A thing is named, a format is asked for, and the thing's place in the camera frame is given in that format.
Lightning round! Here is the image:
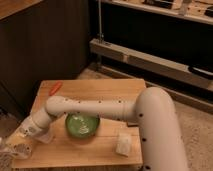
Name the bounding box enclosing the orange carrot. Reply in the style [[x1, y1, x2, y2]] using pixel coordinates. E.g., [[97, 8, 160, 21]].
[[49, 82, 62, 96]]

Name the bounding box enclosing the grey sponge block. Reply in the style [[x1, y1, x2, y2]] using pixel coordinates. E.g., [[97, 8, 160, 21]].
[[127, 122, 138, 127]]

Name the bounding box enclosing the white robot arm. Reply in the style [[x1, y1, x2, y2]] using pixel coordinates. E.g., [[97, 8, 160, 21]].
[[6, 87, 189, 171]]

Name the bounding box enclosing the green ceramic bowl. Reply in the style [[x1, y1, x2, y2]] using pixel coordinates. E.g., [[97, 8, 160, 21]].
[[65, 114, 100, 139]]

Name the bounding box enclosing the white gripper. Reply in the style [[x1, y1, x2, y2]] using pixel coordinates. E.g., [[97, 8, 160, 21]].
[[6, 118, 47, 149]]

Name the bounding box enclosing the dark wooden cabinet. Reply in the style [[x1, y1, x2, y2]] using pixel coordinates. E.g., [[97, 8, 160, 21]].
[[0, 0, 90, 116]]

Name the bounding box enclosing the white crumpled packet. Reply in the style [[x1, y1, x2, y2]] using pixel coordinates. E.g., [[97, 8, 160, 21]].
[[116, 133, 132, 156]]

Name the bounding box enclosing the wooden table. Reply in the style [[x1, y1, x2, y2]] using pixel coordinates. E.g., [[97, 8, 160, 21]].
[[12, 79, 146, 170]]

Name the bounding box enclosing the metal shelf frame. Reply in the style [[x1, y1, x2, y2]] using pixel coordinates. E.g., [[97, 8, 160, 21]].
[[89, 0, 213, 114]]

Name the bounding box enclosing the white plastic cup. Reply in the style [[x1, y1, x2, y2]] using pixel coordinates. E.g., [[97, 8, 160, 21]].
[[35, 129, 54, 144]]

